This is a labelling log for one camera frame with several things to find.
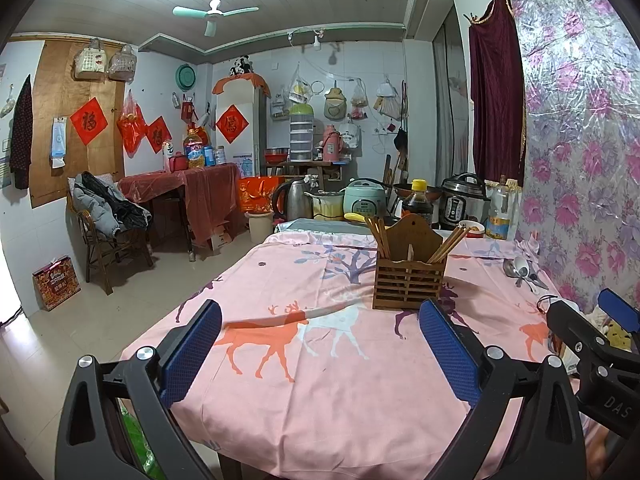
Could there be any set of wooden chopsticks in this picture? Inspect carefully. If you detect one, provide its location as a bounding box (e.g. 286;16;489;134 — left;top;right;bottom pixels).
365;214;471;264

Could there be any clear plastic hanging bag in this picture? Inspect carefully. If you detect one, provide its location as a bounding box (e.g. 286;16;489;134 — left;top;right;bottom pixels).
287;62;315;106

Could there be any grey folded cloth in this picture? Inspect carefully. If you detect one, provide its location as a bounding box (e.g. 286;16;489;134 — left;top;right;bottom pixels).
275;218;374;236

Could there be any dark hanging coat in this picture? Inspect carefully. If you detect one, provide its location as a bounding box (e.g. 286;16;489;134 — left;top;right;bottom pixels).
9;75;34;190

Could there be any floral plastic wall sheet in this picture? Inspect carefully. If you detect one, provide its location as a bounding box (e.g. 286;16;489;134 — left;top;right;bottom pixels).
510;0;640;321

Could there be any wooden chopstick holder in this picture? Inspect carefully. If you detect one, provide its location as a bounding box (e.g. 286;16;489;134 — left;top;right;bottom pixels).
372;213;448;311

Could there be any pink thermos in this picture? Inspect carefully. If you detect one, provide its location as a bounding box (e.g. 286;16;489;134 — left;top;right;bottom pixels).
320;125;345;162

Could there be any side table red cloth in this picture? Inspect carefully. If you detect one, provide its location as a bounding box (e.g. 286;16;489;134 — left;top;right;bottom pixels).
117;162;244;262

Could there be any blue white hanging packet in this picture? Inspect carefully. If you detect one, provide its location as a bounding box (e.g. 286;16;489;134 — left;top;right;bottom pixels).
50;116;68;170

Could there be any beige hanging pocket bag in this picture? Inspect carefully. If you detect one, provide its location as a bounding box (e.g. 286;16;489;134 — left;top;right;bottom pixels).
323;86;347;121

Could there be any white refrigerator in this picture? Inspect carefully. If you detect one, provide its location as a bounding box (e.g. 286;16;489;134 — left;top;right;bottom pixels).
215;80;269;179

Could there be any red plastic hanging bag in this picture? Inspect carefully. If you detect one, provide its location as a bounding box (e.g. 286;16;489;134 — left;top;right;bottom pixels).
116;91;149;155

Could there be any red diamond paper decoration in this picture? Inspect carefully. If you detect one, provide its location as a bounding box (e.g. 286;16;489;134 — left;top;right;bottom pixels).
70;99;111;147
215;105;251;144
145;116;173;154

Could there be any orange cloth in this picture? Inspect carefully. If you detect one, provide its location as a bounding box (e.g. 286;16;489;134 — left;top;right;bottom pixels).
212;73;272;98

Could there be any cream enamel pot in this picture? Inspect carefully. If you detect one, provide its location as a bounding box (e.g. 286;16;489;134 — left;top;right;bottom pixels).
305;190;346;221

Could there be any silver black pressure cooker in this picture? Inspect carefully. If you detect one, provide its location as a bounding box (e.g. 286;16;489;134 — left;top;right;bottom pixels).
439;173;492;231

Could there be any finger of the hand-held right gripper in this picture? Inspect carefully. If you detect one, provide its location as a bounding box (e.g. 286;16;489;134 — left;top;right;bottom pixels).
597;288;640;334
546;300;627;378

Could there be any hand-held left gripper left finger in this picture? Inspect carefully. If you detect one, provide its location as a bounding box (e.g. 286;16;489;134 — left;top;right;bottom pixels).
55;299;223;480

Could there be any light green rice cooker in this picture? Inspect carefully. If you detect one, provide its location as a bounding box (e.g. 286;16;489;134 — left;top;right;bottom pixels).
341;178;389;219

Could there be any dark soy sauce bottle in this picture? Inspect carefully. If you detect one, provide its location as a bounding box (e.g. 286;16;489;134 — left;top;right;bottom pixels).
400;179;435;228

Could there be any wooden board door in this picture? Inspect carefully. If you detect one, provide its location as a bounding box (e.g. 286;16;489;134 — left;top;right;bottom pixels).
29;37;127;209

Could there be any white bucket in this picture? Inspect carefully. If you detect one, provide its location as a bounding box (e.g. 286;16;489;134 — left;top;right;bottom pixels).
245;211;275;241

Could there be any clear bottle yellow label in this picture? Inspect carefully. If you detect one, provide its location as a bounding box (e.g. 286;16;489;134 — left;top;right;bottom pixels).
485;183;512;240

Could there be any large cooking oil bottle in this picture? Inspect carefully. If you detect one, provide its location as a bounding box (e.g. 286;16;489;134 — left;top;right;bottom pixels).
183;129;207;169

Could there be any steel electric kettle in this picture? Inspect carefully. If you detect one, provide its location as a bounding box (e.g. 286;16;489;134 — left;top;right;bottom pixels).
272;178;314;223

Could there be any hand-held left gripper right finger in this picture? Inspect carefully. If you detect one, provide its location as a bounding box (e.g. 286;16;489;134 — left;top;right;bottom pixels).
418;298;587;480

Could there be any pink deer print tablecloth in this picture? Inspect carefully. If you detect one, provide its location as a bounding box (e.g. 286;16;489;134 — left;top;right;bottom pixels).
120;231;602;480

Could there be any wooden chair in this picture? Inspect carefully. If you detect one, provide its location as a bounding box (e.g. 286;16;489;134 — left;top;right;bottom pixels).
67;175;154;296

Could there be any cardboard box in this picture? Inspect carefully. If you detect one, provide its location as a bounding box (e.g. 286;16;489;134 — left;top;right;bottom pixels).
210;222;234;251

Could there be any teal ceiling fan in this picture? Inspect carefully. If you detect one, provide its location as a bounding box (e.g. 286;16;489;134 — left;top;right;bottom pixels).
172;0;260;37

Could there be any red orange gift bag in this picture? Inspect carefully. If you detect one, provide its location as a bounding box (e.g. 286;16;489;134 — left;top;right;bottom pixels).
239;176;283;213

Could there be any brown wok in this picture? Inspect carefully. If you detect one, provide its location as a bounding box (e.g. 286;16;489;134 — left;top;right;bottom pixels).
392;182;444;202

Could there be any red gift box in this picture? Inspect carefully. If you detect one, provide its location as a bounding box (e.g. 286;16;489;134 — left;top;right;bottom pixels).
32;256;81;312

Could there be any green lidded stacked container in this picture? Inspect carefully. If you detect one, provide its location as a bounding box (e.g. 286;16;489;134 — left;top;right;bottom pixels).
289;104;316;162

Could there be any white woven hanging bag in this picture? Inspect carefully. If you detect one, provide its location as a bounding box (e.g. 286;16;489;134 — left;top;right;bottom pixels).
74;39;107;81

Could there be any pile of dark jackets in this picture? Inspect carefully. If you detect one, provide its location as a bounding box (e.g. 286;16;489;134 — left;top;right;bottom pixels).
72;171;152;237

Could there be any white printed plastic bag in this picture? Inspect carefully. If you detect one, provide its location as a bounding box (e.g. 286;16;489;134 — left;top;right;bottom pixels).
340;119;362;149

